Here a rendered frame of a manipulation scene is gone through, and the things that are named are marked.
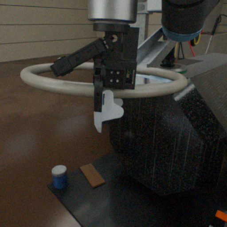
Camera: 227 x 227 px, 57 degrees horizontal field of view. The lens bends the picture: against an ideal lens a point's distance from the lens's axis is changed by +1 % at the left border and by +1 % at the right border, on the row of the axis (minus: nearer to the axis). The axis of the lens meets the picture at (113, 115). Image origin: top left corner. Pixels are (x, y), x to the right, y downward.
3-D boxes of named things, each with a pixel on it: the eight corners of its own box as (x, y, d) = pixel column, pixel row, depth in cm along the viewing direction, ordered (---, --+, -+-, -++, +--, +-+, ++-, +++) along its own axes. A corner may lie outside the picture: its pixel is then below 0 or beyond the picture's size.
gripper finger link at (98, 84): (101, 113, 39) (103, 65, 38) (93, 112, 39) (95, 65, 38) (102, 109, 44) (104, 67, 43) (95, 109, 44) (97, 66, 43)
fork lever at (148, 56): (167, 23, 134) (168, 14, 131) (200, 23, 125) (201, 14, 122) (115, 71, 89) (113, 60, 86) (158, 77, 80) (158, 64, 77)
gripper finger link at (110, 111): (122, 137, 42) (125, 91, 40) (92, 135, 42) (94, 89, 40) (121, 133, 45) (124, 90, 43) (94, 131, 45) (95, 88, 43)
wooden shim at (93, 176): (79, 168, 167) (79, 166, 166) (91, 164, 172) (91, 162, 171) (92, 188, 147) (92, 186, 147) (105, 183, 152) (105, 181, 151)
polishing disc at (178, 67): (189, 72, 109) (189, 70, 109) (147, 71, 112) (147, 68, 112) (183, 64, 128) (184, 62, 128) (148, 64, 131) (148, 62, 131)
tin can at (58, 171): (57, 178, 157) (55, 164, 151) (70, 180, 155) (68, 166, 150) (51, 188, 148) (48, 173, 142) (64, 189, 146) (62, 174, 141)
